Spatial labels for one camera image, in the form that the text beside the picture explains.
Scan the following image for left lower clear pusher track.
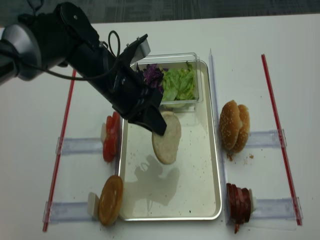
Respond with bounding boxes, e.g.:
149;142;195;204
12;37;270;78
42;192;100;224

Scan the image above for purple cabbage leaves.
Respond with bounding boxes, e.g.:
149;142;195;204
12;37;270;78
143;63;164;94

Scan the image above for left red rail strip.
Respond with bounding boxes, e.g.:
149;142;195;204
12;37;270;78
42;80;75;233

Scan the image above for clear long divider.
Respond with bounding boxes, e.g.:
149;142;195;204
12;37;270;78
208;49;231;226
114;117;123;176

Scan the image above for sliced meat patties stack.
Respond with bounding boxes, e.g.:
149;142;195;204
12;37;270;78
226;183;254;234

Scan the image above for sesame bun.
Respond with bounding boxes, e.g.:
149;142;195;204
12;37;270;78
219;100;243;150
232;104;250;153

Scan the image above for sesame bun top left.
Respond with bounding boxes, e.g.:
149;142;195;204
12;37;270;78
219;100;243;150

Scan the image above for right clear long divider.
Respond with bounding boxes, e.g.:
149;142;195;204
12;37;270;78
208;49;231;226

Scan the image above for sesame bun top right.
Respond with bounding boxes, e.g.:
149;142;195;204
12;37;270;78
232;104;250;153

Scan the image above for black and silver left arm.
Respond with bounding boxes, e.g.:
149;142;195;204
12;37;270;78
0;2;167;135

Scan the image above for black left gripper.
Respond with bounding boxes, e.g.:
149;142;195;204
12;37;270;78
74;34;167;136

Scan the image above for left clear long divider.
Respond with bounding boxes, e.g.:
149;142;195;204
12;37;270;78
114;117;123;176

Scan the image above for brown bun bottom outer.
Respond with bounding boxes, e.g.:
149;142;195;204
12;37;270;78
98;175;124;226

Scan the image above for front tomato slice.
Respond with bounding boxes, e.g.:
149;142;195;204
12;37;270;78
102;130;118;163

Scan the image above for clear plastic salad container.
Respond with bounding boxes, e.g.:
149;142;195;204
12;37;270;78
130;52;203;112

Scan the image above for right lower clear pusher track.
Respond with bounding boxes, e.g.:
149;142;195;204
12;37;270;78
244;189;303;231

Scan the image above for right upper clear pusher track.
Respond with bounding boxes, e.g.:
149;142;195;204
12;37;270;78
245;129;287;148

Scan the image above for pale bun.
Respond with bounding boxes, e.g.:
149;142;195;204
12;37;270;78
151;111;182;165

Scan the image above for tomato slice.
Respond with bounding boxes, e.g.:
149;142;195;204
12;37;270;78
106;111;120;135
102;130;118;163

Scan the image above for rear tomato slice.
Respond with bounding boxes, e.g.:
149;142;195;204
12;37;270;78
106;111;120;135

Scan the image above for metal serving tray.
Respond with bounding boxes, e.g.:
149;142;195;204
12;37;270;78
119;61;222;221

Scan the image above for clear pusher track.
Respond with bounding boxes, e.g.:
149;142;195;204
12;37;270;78
55;123;106;156
245;129;287;148
244;189;303;231
42;192;100;224

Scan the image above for green lettuce leaves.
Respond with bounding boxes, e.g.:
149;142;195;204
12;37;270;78
162;61;196;102

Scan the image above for left upper clear pusher track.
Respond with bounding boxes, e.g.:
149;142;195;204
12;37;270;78
55;123;106;156

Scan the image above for right red rail strip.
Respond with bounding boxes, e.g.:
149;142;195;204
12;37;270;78
261;54;303;227

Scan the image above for red rail strip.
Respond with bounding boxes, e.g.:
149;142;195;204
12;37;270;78
42;80;75;233
261;54;303;227

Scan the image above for black cable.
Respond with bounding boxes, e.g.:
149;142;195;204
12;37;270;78
14;30;121;81

